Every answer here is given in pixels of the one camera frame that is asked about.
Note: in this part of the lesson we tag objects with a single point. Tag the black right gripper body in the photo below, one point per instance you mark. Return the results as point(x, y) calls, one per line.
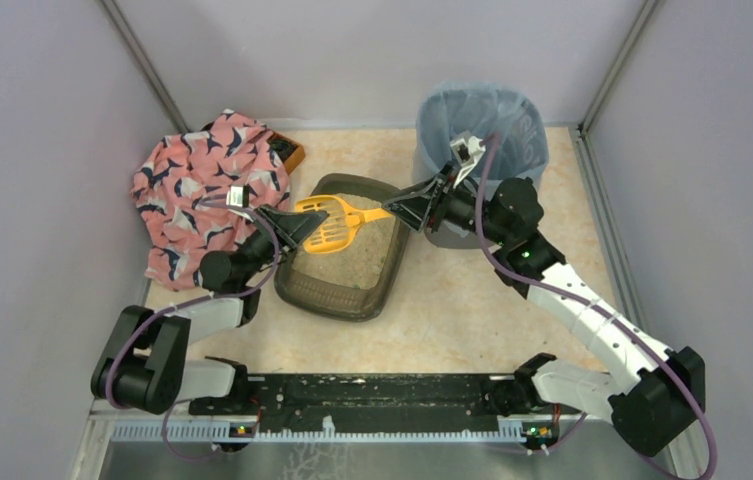
point(435, 206)

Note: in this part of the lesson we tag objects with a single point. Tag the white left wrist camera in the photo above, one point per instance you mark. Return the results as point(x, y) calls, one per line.
point(238, 196)

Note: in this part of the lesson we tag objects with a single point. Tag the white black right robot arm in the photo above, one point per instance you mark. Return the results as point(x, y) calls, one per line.
point(649, 392)

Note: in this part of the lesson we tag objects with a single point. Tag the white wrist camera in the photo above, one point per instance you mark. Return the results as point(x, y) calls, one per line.
point(468, 150)
point(238, 196)

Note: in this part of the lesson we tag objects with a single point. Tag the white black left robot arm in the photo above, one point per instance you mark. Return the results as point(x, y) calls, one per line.
point(144, 363)

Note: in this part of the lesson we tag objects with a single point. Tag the yellow litter scoop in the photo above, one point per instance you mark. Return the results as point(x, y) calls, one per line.
point(343, 222)

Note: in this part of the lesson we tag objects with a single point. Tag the light blue bin liner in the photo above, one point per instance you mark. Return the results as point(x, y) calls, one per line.
point(481, 109)

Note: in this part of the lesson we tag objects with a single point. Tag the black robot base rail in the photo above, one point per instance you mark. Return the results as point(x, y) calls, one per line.
point(384, 407)

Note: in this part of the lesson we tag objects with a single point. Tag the pink patterned cloth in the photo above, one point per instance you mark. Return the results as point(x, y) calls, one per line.
point(179, 189)

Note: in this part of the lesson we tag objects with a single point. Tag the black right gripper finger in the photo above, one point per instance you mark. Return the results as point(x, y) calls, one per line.
point(418, 215)
point(420, 198)

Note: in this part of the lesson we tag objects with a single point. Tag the beige cat litter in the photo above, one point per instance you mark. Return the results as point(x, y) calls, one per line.
point(359, 266)

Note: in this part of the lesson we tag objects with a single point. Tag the grey ribbed trash bin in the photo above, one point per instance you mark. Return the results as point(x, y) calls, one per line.
point(455, 231)

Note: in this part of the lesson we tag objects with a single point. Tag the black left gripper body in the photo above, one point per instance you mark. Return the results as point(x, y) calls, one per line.
point(271, 230)

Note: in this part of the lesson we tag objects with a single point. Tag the dark translucent litter box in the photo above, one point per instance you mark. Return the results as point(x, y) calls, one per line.
point(342, 303)

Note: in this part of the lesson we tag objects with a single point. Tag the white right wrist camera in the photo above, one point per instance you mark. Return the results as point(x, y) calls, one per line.
point(468, 150)

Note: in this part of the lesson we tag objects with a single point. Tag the orange box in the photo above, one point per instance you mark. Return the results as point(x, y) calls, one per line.
point(290, 152)

